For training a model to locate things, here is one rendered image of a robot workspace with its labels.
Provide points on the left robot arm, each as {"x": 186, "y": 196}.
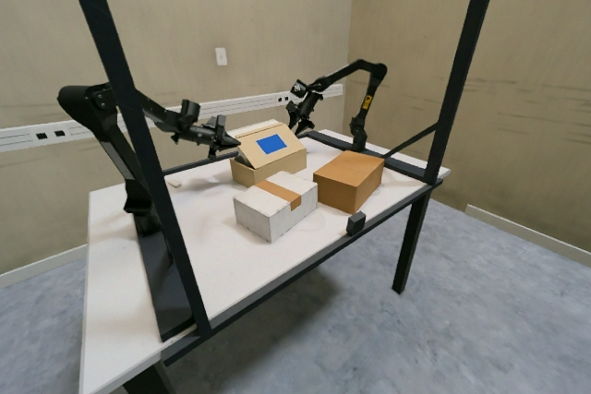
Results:
{"x": 95, "y": 108}

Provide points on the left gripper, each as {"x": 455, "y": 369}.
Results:
{"x": 206, "y": 136}

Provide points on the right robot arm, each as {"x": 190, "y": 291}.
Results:
{"x": 357, "y": 124}

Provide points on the white cardboard box with tan tape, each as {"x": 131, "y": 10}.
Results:
{"x": 274, "y": 206}

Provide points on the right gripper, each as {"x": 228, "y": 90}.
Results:
{"x": 302, "y": 113}

